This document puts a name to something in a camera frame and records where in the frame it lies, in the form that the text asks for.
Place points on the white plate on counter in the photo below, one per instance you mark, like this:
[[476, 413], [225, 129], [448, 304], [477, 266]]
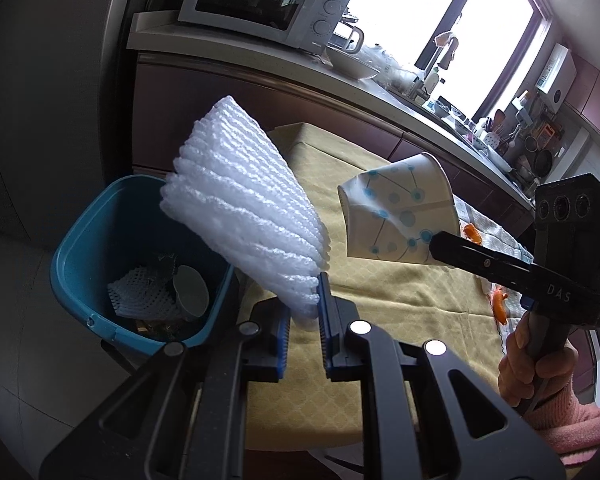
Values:
[[499, 162]]

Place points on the blue trash bin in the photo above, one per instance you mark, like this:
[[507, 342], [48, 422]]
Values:
[[124, 229]]

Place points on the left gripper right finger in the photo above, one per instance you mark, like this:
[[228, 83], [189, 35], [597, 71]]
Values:
[[344, 336]]

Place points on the glass electric kettle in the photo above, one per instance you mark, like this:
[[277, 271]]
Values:
[[347, 37]]

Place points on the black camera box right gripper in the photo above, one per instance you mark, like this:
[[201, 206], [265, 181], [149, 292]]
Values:
[[567, 229]]

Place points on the pink right sleeve forearm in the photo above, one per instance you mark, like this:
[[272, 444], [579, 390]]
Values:
[[570, 428]]

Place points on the right hand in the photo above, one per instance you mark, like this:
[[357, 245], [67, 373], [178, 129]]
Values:
[[517, 370]]

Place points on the white paper cup blue dots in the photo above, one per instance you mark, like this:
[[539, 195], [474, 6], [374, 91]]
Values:
[[393, 212]]

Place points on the kitchen faucet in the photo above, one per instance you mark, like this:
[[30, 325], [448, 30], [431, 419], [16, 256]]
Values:
[[446, 45]]

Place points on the small orange peel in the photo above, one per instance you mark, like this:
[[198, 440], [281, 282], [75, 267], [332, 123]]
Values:
[[471, 233]]

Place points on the kitchen counter with cabinets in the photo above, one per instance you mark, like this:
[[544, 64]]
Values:
[[182, 71]]

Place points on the clear plastic bag on counter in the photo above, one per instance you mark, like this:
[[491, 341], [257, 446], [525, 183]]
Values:
[[391, 75]]

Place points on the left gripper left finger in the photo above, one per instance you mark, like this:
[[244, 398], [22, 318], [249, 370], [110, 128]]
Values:
[[265, 341]]

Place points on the white water heater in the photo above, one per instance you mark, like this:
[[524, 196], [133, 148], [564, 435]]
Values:
[[556, 78]]

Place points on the yellow patterned tablecloth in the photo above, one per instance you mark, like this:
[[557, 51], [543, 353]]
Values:
[[413, 303]]

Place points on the stainless steel refrigerator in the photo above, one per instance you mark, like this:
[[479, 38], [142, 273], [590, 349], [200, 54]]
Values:
[[60, 141]]

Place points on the white foam net sleeve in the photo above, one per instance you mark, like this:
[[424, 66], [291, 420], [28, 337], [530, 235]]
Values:
[[232, 187]]

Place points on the white microwave oven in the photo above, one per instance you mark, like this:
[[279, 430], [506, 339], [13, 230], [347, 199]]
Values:
[[305, 25]]

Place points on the white soap dispenser bottle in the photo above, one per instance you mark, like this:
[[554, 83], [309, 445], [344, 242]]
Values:
[[432, 80]]

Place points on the large orange peel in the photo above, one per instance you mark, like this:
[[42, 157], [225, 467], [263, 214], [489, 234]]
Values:
[[497, 298]]

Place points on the large white bowl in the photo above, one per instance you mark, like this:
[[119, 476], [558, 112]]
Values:
[[350, 66]]

